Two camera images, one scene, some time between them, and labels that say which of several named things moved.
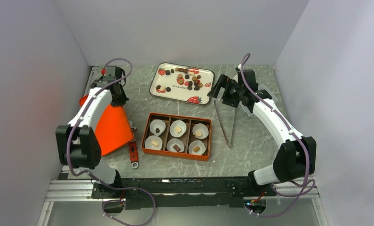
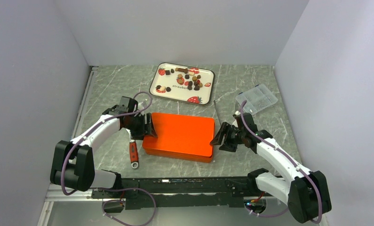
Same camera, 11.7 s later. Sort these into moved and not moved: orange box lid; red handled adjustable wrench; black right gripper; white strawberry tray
Moved: black right gripper; orange box lid
Not moved: red handled adjustable wrench; white strawberry tray
